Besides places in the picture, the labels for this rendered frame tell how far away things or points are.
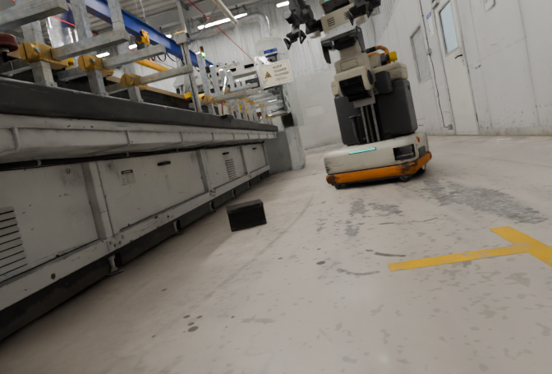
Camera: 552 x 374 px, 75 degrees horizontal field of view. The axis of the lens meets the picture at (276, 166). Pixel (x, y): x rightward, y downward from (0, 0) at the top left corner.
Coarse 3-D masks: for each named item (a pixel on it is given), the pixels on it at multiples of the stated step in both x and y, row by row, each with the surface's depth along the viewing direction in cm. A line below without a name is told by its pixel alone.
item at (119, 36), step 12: (96, 36) 106; (108, 36) 105; (120, 36) 104; (60, 48) 108; (72, 48) 107; (84, 48) 107; (96, 48) 108; (24, 60) 110; (60, 60) 111; (0, 72) 112; (12, 72) 113
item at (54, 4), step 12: (36, 0) 80; (48, 0) 80; (60, 0) 81; (0, 12) 82; (12, 12) 82; (24, 12) 81; (36, 12) 81; (48, 12) 81; (60, 12) 83; (0, 24) 82; (12, 24) 83; (24, 24) 84
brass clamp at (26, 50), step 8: (24, 48) 102; (32, 48) 102; (40, 48) 105; (48, 48) 108; (24, 56) 102; (32, 56) 102; (40, 56) 104; (48, 56) 107; (56, 64) 111; (64, 64) 113
